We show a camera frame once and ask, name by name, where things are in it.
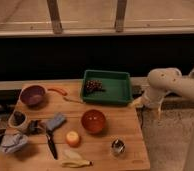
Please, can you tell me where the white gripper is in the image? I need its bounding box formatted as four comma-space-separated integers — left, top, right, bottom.
132, 89, 165, 115

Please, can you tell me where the dark purple grape bunch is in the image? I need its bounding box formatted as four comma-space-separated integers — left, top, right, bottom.
85, 80, 103, 93

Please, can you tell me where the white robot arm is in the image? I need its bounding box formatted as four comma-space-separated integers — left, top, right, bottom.
132, 68, 194, 171

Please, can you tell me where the small metal cup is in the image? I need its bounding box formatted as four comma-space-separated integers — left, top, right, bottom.
111, 139, 125, 156

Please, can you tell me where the green plastic tray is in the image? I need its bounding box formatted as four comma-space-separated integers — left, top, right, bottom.
80, 70, 133, 106

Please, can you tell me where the orange bowl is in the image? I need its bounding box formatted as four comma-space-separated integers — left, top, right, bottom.
81, 109, 106, 134

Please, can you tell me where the small wooden stick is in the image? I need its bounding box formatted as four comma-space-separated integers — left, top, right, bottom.
63, 96, 83, 104

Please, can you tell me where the yellow apple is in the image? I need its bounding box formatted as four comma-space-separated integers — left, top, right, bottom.
66, 131, 80, 147

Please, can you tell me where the yellow banana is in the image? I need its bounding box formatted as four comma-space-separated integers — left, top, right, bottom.
61, 149, 92, 168

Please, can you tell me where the orange carrot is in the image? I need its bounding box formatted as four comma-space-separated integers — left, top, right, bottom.
48, 88, 67, 96

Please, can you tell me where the purple bowl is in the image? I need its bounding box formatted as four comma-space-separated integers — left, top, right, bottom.
20, 85, 46, 107

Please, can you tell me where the dark small object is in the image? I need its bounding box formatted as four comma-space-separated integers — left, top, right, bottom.
27, 120, 45, 135

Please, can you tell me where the white mug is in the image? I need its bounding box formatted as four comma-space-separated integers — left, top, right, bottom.
8, 111, 28, 132

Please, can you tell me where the light blue crumpled cloth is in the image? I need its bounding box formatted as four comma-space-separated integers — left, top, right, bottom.
1, 133, 28, 154

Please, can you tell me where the black handled knife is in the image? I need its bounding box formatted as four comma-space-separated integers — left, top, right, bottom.
46, 132, 58, 160

